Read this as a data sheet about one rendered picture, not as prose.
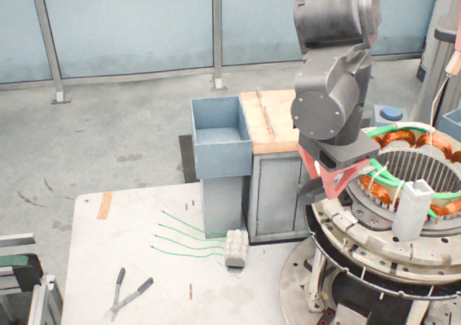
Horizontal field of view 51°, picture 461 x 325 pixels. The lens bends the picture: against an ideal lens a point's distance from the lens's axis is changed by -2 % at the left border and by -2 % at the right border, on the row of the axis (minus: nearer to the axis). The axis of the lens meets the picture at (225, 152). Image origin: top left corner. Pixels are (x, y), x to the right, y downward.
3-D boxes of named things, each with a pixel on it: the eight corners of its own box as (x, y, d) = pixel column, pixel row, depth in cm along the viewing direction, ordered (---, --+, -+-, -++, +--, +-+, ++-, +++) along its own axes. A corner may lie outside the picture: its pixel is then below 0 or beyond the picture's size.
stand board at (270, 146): (253, 154, 93) (253, 144, 91) (239, 101, 107) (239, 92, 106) (355, 147, 94) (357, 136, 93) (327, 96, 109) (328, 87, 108)
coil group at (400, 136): (382, 155, 82) (387, 135, 80) (377, 149, 84) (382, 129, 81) (414, 151, 83) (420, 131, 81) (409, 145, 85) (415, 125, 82)
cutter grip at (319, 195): (307, 206, 65) (309, 197, 64) (304, 202, 65) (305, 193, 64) (332, 196, 66) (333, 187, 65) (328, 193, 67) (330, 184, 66)
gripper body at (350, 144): (337, 174, 57) (346, 122, 53) (290, 130, 65) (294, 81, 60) (379, 158, 60) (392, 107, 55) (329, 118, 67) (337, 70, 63)
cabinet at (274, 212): (250, 247, 109) (254, 153, 93) (238, 190, 123) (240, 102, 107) (335, 238, 110) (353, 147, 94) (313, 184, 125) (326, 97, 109)
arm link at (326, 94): (377, -14, 51) (302, -2, 55) (345, 23, 43) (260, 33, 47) (392, 88, 56) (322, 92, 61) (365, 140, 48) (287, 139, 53)
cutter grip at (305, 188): (299, 197, 66) (300, 188, 65) (296, 193, 67) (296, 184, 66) (323, 187, 67) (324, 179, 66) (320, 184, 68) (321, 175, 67)
